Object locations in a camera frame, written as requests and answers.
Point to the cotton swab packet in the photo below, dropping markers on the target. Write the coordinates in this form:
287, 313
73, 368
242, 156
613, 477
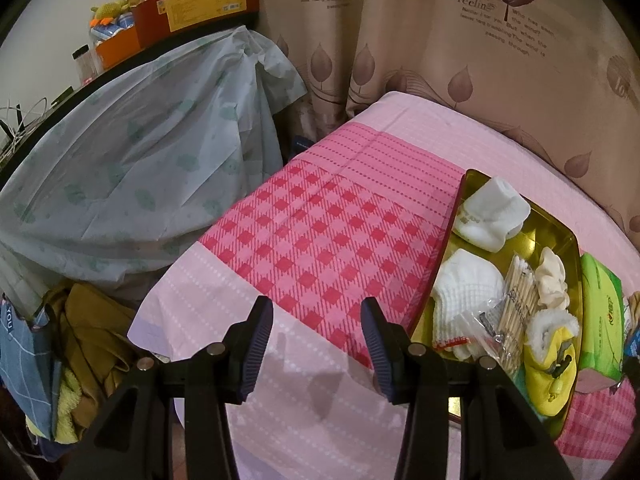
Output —
520, 295

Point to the red-brown cardboard box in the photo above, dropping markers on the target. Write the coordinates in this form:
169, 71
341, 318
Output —
200, 10

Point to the clear jar with black lid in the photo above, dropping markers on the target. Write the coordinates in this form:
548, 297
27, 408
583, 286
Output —
82, 65

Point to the beige leaf print curtain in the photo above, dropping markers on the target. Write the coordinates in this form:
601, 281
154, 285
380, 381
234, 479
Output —
425, 35

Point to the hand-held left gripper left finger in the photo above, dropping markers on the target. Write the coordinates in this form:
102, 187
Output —
255, 350

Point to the blue packet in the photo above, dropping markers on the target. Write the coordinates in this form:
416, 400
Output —
632, 342

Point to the green tissue pack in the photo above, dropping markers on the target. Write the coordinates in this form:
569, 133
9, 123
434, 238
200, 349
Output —
600, 310

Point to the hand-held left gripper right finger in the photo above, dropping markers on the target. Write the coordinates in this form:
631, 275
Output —
380, 355

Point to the blue and white packets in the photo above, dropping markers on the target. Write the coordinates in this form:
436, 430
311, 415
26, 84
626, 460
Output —
112, 26

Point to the yellow-green plush toy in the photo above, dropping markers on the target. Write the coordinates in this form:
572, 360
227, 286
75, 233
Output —
110, 8

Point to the cream fuzzy sock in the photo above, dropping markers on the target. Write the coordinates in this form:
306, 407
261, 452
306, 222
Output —
550, 280

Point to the blue checked cloth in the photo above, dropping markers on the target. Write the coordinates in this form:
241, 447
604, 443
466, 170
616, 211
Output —
22, 360

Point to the pink checkered tablecloth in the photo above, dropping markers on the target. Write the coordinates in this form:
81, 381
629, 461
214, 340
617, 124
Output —
310, 230

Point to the white knit gloves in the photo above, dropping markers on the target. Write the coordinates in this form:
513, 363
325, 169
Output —
465, 280

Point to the pale blue plastic cover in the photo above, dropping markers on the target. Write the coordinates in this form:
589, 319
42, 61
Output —
140, 160

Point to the white baby socks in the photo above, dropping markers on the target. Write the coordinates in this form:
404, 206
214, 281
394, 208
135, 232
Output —
490, 215

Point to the mustard brown cloth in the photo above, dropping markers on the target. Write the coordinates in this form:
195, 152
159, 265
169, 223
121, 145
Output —
95, 335

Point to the orange box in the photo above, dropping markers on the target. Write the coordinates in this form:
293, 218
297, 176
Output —
115, 47

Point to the yellow baby shoe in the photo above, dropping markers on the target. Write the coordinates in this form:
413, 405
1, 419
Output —
545, 385

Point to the gold metal tray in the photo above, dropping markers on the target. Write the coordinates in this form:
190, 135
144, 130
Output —
550, 230

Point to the yellow towel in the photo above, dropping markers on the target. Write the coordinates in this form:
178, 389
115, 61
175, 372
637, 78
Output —
67, 405

